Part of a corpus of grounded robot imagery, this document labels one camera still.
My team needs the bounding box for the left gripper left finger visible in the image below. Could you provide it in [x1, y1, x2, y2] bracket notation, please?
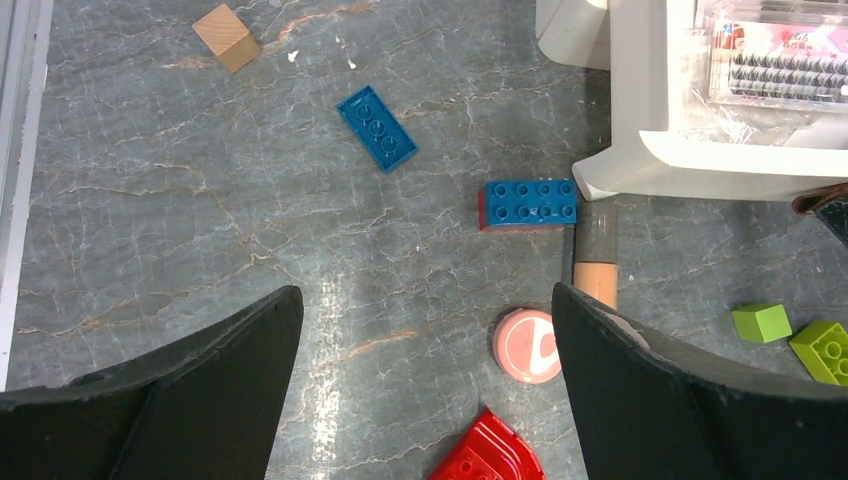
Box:
[1, 286, 304, 479]

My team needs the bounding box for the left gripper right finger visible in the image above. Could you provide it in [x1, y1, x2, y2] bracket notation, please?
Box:
[551, 283, 847, 479]

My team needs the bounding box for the white three-drawer organizer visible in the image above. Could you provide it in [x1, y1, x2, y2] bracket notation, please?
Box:
[535, 1, 847, 201]

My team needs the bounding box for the clear plastic bag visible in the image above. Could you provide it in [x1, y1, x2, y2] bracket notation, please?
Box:
[676, 29, 825, 146]

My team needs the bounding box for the false eyelash case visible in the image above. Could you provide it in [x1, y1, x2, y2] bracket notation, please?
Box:
[707, 1, 847, 114]

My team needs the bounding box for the pink round sponge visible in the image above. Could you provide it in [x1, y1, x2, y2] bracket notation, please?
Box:
[493, 308, 562, 385]

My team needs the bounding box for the small lime green cube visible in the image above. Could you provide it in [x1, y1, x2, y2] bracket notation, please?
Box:
[732, 303, 792, 343]

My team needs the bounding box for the beige foundation bottle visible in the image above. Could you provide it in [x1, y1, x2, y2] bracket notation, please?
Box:
[573, 201, 619, 309]

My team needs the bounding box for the red arch brick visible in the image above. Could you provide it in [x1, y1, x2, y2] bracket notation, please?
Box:
[428, 407, 546, 480]

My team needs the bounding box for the lime green flat brick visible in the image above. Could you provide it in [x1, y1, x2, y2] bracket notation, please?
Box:
[789, 320, 847, 387]

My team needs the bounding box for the blue red duplo brick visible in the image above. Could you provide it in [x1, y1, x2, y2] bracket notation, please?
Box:
[478, 179, 577, 231]

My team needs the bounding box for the blue flat brick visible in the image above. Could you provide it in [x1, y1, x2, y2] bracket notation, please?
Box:
[337, 85, 418, 173]

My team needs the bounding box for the brown small cube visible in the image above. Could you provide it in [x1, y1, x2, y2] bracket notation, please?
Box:
[192, 4, 261, 73]

